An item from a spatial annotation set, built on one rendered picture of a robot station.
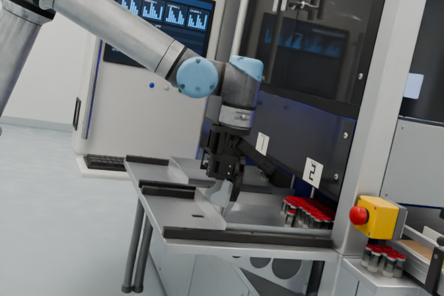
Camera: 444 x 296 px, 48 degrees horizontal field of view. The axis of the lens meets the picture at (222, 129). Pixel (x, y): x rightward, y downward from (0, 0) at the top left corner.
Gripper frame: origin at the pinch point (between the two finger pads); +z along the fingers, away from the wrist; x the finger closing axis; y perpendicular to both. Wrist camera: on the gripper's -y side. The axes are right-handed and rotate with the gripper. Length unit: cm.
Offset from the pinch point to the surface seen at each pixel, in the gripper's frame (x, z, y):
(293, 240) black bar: 8.1, 2.7, -13.9
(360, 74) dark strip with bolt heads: 3.8, -36.6, -24.1
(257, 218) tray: -8.2, 3.7, -11.9
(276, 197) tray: -19.6, 1.1, -22.0
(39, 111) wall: -544, 72, 52
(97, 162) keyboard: -70, 9, 23
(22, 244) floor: -188, 92, 45
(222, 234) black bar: 8.1, 2.2, 3.1
